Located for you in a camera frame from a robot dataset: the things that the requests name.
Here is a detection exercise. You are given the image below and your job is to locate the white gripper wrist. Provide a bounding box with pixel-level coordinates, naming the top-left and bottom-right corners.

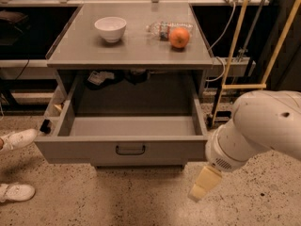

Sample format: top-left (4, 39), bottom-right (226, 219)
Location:
top-left (188, 122), bottom-right (267, 202)

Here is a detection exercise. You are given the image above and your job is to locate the grey top drawer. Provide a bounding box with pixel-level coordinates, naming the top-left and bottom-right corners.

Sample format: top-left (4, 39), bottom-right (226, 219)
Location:
top-left (36, 73), bottom-right (208, 167)

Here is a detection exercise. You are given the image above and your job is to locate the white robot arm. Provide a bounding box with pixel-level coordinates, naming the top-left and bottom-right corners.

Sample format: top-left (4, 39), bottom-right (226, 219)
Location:
top-left (188, 90), bottom-right (301, 202)

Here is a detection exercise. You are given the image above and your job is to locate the grey drawer cabinet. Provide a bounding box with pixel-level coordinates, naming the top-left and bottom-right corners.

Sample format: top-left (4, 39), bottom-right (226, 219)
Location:
top-left (45, 1), bottom-right (216, 170)

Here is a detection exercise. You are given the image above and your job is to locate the yellow hand truck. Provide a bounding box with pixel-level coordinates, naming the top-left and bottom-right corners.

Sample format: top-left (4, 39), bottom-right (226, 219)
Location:
top-left (206, 0), bottom-right (301, 128)

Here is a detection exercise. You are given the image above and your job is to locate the orange fruit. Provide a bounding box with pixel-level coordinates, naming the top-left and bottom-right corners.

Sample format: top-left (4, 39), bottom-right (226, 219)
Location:
top-left (168, 27), bottom-right (190, 49)

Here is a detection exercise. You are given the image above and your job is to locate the clear plastic water bottle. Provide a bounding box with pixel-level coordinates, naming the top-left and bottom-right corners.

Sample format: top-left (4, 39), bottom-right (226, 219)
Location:
top-left (146, 22), bottom-right (194, 40)

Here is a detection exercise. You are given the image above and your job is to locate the clear plastic bin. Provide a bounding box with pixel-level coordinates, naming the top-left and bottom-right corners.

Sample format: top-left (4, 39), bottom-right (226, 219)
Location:
top-left (44, 87), bottom-right (66, 134)

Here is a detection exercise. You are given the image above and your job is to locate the white ceramic bowl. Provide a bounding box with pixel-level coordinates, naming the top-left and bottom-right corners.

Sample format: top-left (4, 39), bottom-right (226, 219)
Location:
top-left (94, 17), bottom-right (127, 42)

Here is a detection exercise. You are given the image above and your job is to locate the upper white sneaker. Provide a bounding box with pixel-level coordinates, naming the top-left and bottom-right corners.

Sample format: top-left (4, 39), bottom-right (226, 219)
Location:
top-left (0, 129), bottom-right (38, 154)

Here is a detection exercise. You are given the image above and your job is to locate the white sneaker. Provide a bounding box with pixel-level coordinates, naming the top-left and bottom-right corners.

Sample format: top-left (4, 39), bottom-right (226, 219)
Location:
top-left (0, 129), bottom-right (38, 154)
top-left (0, 183), bottom-right (35, 202)

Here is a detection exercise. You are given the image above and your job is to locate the lower white sneaker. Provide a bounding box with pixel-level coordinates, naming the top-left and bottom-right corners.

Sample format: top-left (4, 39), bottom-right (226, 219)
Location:
top-left (0, 183), bottom-right (35, 202)

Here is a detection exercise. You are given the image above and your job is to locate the white power cable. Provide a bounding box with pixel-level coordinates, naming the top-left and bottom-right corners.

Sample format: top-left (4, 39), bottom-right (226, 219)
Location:
top-left (205, 0), bottom-right (238, 83)

